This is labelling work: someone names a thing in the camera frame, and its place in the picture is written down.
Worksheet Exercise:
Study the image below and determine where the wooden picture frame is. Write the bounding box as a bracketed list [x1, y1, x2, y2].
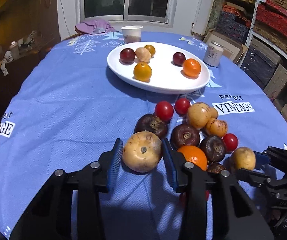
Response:
[202, 29, 249, 67]

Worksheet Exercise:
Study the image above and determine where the white leaning board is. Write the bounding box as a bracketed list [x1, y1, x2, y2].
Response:
[191, 0, 207, 37]

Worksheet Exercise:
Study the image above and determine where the smooth loquat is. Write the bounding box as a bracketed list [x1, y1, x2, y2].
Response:
[230, 147, 256, 172]
[135, 47, 152, 63]

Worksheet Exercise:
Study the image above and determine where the wooden glass display cabinet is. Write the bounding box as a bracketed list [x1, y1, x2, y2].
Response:
[0, 0, 61, 105]

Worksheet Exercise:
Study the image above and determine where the dark brown mangosteen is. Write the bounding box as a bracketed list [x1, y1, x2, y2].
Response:
[199, 135, 227, 163]
[207, 163, 227, 174]

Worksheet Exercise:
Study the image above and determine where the dark red plum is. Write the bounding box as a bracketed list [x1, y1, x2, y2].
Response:
[119, 48, 136, 64]
[172, 52, 186, 66]

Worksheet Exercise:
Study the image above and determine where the red cherry tomato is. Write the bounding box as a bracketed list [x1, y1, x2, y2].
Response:
[222, 133, 239, 152]
[154, 101, 174, 122]
[174, 98, 191, 115]

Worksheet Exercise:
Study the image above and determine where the large tangerine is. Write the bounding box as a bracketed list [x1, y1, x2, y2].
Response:
[177, 145, 208, 172]

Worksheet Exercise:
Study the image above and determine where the blue printed tablecloth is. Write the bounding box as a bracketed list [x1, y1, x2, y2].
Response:
[0, 31, 287, 240]

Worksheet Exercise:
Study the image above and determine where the white drink can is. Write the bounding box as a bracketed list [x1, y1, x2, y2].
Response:
[203, 42, 224, 67]

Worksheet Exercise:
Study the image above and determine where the yellow cherry tomato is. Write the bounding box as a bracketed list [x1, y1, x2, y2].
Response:
[133, 62, 152, 82]
[144, 44, 156, 57]

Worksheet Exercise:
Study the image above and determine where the white oval plate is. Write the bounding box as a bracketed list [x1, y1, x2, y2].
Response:
[107, 42, 211, 95]

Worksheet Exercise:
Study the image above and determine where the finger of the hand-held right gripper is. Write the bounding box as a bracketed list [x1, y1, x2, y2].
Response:
[254, 146, 287, 167]
[235, 168, 274, 188]

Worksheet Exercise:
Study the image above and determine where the small tangerine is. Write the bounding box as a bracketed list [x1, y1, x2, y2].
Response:
[182, 58, 202, 78]

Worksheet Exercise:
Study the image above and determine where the marbled leaning panel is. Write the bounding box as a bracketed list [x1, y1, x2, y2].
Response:
[207, 0, 224, 34]

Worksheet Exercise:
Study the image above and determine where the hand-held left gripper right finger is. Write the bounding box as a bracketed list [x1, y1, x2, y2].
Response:
[161, 138, 275, 240]

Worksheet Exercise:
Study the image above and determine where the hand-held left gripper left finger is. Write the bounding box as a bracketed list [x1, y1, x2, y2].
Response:
[10, 138, 123, 240]

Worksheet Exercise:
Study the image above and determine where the dark brown water chestnut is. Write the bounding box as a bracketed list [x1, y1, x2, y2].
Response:
[170, 124, 201, 150]
[134, 114, 169, 139]

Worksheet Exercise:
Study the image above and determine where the white metal shelf rack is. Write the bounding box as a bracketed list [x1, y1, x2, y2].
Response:
[243, 0, 287, 80]

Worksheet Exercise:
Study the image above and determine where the spotted loquat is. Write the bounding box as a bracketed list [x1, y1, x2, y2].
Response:
[205, 118, 228, 137]
[186, 102, 212, 130]

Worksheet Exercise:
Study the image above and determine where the purple cloth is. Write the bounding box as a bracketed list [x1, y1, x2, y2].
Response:
[75, 19, 115, 34]

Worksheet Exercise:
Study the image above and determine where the large round loquat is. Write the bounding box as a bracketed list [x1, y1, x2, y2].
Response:
[122, 131, 162, 173]

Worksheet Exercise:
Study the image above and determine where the white paper cup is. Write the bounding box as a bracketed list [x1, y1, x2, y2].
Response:
[121, 26, 143, 44]

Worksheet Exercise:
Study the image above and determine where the crumpled white cloth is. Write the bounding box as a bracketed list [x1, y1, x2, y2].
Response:
[0, 50, 15, 77]

